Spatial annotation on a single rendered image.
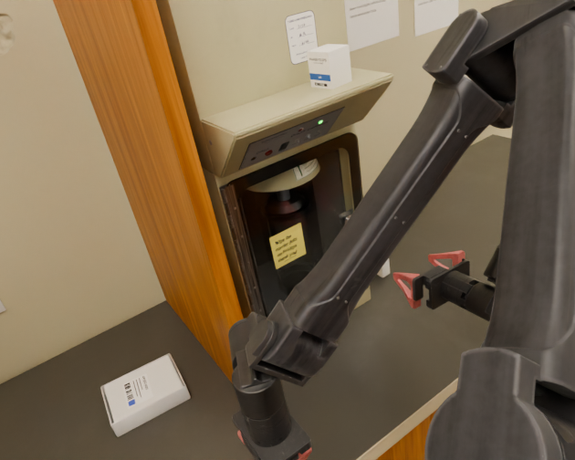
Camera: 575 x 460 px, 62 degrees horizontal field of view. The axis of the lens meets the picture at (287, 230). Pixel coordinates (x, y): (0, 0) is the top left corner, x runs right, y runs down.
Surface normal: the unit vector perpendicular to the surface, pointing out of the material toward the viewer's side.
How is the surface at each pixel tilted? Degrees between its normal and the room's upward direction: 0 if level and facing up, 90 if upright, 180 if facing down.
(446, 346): 0
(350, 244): 45
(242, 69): 90
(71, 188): 90
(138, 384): 0
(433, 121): 50
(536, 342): 33
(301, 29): 90
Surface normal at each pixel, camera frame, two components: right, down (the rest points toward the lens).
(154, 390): -0.16, -0.84
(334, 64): 0.66, 0.29
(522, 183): -0.83, -0.41
